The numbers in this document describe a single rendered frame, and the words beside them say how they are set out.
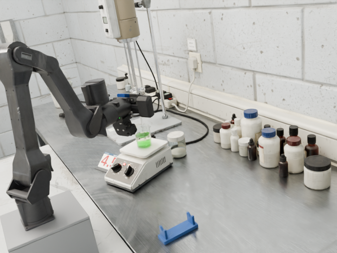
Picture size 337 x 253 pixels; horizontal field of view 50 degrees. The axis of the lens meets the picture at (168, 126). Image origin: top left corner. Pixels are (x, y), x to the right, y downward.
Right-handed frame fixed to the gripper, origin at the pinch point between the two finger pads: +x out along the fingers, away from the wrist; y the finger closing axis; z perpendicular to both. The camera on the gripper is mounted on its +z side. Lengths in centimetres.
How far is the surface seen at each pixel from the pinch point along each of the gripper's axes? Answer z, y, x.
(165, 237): 24.2, 23.3, -26.8
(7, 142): 79, -226, 91
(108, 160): 23.3, -16.9, 0.3
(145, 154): 16.8, 2.3, -2.6
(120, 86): 22, -77, 85
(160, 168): 23.7, 4.1, 1.2
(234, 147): 23.4, 21.5, 21.7
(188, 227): 24.9, 26.1, -21.0
